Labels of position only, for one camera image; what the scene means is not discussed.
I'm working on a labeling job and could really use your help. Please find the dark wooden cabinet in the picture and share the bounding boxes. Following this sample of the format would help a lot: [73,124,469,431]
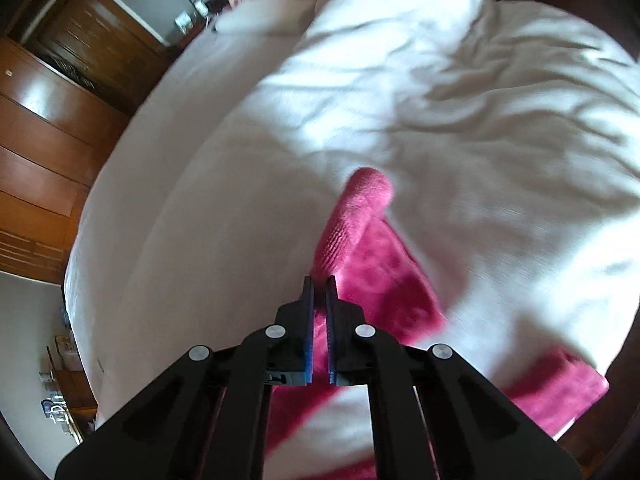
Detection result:
[19,0,173,113]

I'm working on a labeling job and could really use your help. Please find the wooden desk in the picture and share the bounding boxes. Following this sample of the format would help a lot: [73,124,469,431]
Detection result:
[39,344,101,443]

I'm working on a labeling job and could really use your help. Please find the white bed sheet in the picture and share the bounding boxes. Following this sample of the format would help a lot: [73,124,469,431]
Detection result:
[63,0,321,426]

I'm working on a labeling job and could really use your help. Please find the wooden wardrobe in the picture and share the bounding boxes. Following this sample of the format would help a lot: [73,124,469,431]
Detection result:
[0,35,132,287]

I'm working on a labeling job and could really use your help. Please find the pink fleece pants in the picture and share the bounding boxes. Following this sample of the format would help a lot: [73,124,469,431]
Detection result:
[262,166,610,480]

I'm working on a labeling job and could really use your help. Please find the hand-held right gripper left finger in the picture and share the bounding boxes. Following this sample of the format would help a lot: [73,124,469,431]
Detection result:
[54,276,316,480]

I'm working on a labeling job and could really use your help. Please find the white duvet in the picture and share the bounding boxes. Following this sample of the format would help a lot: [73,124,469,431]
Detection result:
[127,0,640,461]

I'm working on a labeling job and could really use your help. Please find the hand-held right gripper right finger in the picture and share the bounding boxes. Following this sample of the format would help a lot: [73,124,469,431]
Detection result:
[325,276,583,480]

